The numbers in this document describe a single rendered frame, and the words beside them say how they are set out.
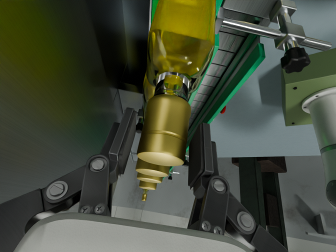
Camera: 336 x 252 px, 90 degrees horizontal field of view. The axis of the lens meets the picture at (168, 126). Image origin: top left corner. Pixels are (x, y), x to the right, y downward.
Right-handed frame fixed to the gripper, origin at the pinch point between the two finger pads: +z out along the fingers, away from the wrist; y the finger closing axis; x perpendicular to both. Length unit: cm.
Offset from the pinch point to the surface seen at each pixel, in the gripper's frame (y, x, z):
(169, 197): 58, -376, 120
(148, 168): -0.7, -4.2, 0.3
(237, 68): 13.0, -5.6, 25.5
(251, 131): 50, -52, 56
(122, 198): -44, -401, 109
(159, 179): 0.9, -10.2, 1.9
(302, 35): 15.6, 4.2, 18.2
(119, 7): -15.1, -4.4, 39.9
